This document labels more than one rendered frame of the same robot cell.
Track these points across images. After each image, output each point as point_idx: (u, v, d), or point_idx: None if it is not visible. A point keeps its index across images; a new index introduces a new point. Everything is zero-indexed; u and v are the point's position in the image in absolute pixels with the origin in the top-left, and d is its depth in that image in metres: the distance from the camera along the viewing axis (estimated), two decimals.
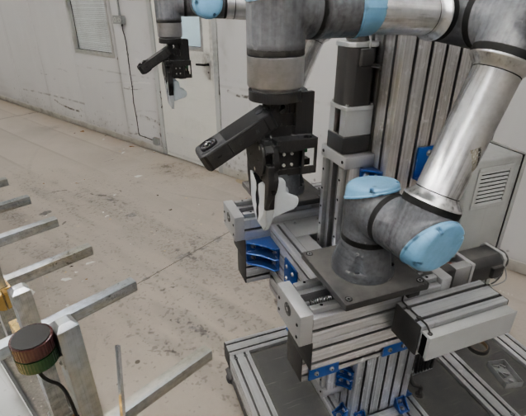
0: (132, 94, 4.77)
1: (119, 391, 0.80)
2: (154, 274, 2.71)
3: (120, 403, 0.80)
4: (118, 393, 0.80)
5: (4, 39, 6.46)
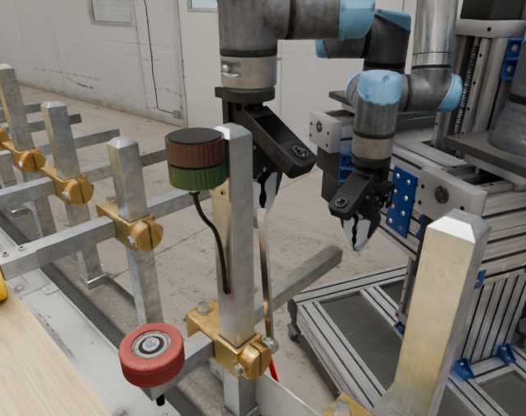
0: (152, 65, 4.56)
1: (263, 270, 0.59)
2: (191, 235, 2.51)
3: (264, 286, 0.60)
4: (262, 273, 0.60)
5: (14, 16, 6.26)
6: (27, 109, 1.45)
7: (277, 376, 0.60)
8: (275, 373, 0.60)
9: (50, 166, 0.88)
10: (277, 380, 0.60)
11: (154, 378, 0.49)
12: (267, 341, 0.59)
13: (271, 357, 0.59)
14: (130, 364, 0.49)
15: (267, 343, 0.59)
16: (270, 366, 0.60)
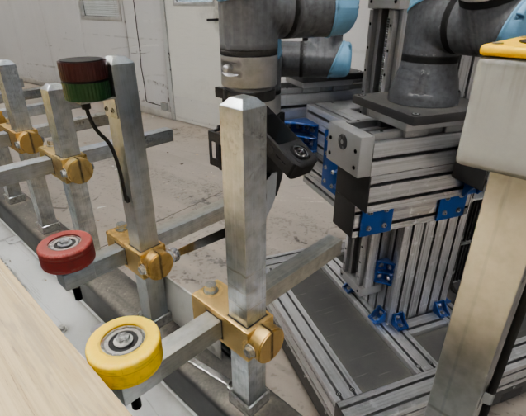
0: (139, 58, 4.68)
1: (215, 236, 0.65)
2: (168, 216, 2.63)
3: (205, 240, 0.66)
4: (211, 234, 0.65)
5: (7, 12, 6.38)
6: None
7: None
8: None
9: (7, 122, 1.00)
10: None
11: (63, 266, 0.61)
12: (174, 256, 0.70)
13: None
14: (43, 253, 0.61)
15: (173, 258, 0.70)
16: None
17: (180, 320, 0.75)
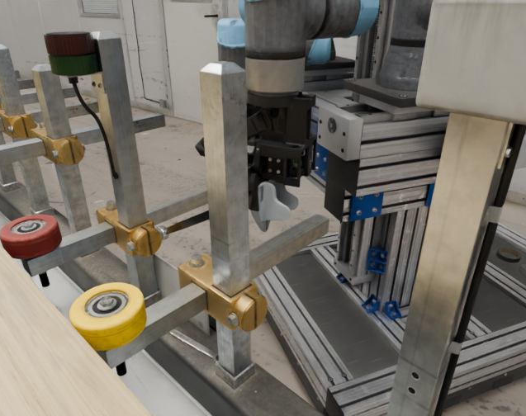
0: (138, 55, 4.69)
1: (204, 215, 0.66)
2: None
3: (194, 219, 0.67)
4: (201, 214, 0.66)
5: (7, 10, 6.39)
6: None
7: None
8: None
9: (1, 107, 1.01)
10: None
11: (26, 249, 0.59)
12: (163, 234, 0.71)
13: None
14: (5, 237, 0.59)
15: (163, 236, 0.71)
16: None
17: None
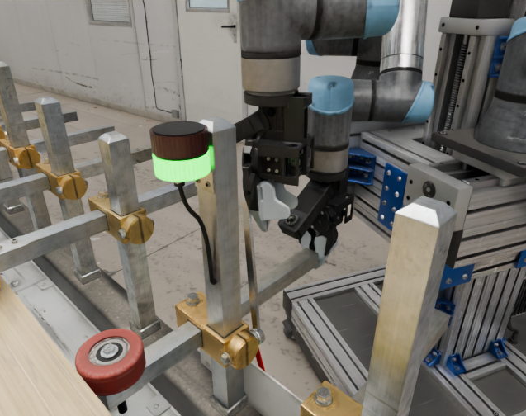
0: (150, 64, 4.58)
1: (248, 262, 0.60)
2: (188, 234, 2.52)
3: (249, 278, 0.61)
4: (247, 266, 0.61)
5: (13, 16, 6.28)
6: (24, 107, 1.46)
7: (263, 366, 0.61)
8: (262, 362, 0.61)
9: (45, 162, 0.90)
10: (263, 369, 0.61)
11: (110, 386, 0.48)
12: (254, 331, 0.60)
13: (258, 347, 0.61)
14: (85, 371, 0.48)
15: (255, 333, 0.60)
16: (257, 356, 0.61)
17: (260, 407, 0.65)
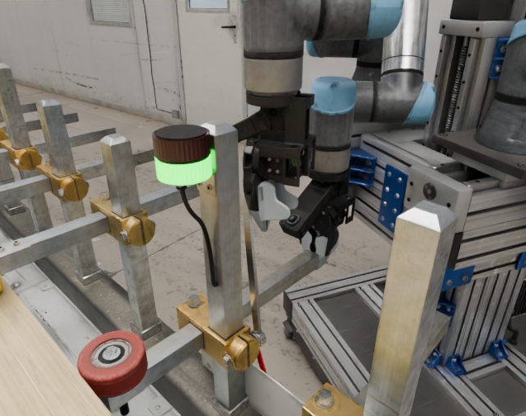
0: (150, 64, 4.58)
1: (249, 265, 0.61)
2: (188, 234, 2.53)
3: (250, 281, 0.61)
4: (248, 268, 0.61)
5: (13, 16, 6.28)
6: (25, 108, 1.47)
7: (265, 367, 0.62)
8: (263, 364, 0.61)
9: (46, 163, 0.90)
10: (265, 371, 0.62)
11: (112, 389, 0.48)
12: (255, 333, 0.61)
13: (259, 349, 0.61)
14: (87, 374, 0.48)
15: (256, 335, 0.60)
16: (258, 357, 0.61)
17: (261, 408, 0.65)
